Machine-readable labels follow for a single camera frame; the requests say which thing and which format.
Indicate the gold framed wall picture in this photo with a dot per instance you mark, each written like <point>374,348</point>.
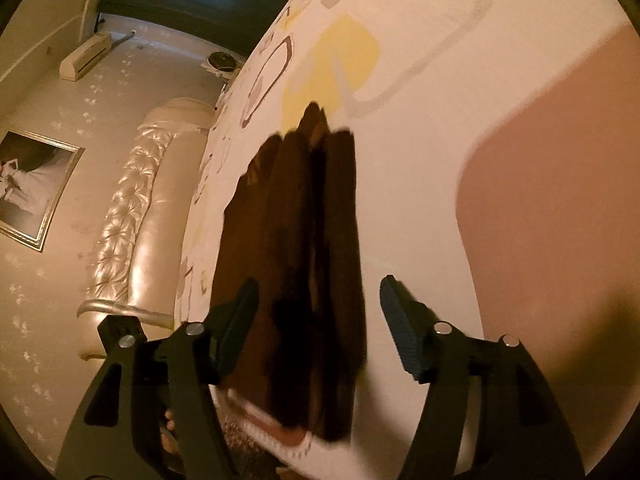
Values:
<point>30,185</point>

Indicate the cream leather tufted headboard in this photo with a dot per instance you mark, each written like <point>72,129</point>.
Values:
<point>150,210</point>

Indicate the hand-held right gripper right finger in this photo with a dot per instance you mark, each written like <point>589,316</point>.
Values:
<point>402,327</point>

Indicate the brown plaid small garment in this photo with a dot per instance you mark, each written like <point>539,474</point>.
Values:
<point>290,260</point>

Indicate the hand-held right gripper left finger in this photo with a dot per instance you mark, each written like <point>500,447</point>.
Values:
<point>235,327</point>

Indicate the person's foot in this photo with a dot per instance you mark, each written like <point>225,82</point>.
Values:
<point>170,427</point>

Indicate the white wall air conditioner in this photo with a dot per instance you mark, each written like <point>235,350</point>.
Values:
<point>85,57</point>

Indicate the patterned cream bed sheet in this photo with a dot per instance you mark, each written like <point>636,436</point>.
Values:
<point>450,110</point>

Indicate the air conditioner pipe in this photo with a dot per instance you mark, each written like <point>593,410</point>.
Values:
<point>124,40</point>

